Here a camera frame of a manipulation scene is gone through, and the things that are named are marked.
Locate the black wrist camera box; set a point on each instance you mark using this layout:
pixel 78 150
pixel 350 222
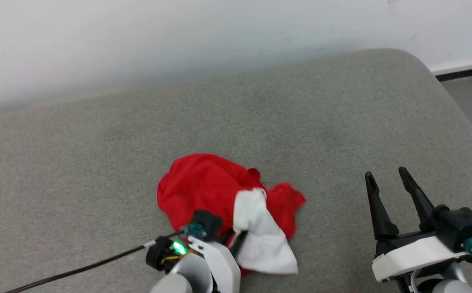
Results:
pixel 462 226
pixel 207 221

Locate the black wall skirting strip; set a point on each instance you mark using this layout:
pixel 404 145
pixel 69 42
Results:
pixel 468 72

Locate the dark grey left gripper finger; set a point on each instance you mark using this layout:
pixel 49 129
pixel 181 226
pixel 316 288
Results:
pixel 238 243

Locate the red and white garment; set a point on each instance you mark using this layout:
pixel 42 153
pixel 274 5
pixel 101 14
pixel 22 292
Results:
pixel 203 183

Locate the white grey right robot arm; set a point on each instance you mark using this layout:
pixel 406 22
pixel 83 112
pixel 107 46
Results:
pixel 443 287

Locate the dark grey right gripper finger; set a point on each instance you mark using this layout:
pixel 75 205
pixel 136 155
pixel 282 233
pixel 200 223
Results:
pixel 380 215
pixel 421 203

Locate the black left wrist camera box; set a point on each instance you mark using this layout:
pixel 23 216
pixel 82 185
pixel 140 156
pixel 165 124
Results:
pixel 207 221

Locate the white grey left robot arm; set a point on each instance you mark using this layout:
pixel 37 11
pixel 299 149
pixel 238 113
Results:
pixel 187 274

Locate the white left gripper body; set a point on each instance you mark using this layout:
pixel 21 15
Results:
pixel 226 268

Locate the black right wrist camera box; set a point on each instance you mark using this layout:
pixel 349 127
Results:
pixel 462 226

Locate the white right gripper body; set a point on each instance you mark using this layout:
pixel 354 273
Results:
pixel 411 256

